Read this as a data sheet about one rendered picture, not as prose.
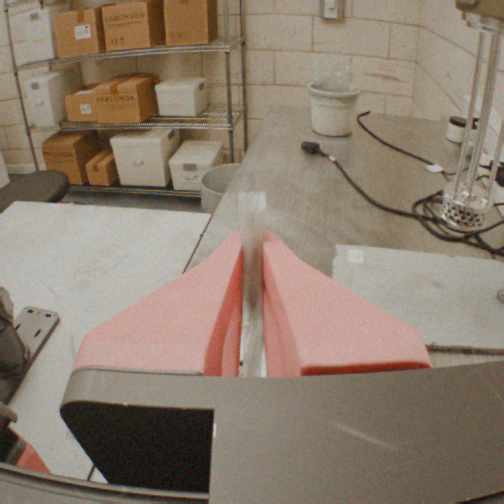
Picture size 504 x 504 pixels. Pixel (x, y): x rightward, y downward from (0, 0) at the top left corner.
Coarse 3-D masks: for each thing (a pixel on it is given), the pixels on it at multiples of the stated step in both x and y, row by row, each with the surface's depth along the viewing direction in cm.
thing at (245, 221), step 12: (240, 192) 11; (240, 204) 11; (252, 204) 11; (240, 216) 11; (240, 228) 11; (252, 228) 11; (240, 240) 11; (252, 240) 11; (252, 252) 11; (252, 264) 12; (240, 288) 12
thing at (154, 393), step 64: (128, 320) 6; (192, 320) 6; (128, 384) 5; (192, 384) 5; (256, 384) 5; (320, 384) 5; (384, 384) 5; (448, 384) 5; (128, 448) 5; (192, 448) 5; (256, 448) 4; (320, 448) 4; (384, 448) 4; (448, 448) 4
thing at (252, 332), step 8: (248, 328) 14; (256, 328) 14; (248, 336) 14; (256, 336) 14; (248, 344) 14; (256, 344) 14; (248, 352) 14; (256, 352) 14; (248, 360) 14; (256, 360) 15; (248, 368) 15; (256, 368) 15; (248, 376) 15; (256, 376) 15
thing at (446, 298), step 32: (352, 256) 63; (384, 256) 63; (416, 256) 63; (448, 256) 62; (352, 288) 57; (384, 288) 57; (416, 288) 57; (448, 288) 56; (480, 288) 56; (416, 320) 52; (448, 320) 51; (480, 320) 51
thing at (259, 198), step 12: (264, 192) 11; (264, 204) 11; (264, 216) 11; (264, 228) 11; (264, 240) 11; (252, 276) 12; (252, 288) 12; (264, 288) 12; (252, 300) 12; (252, 312) 13
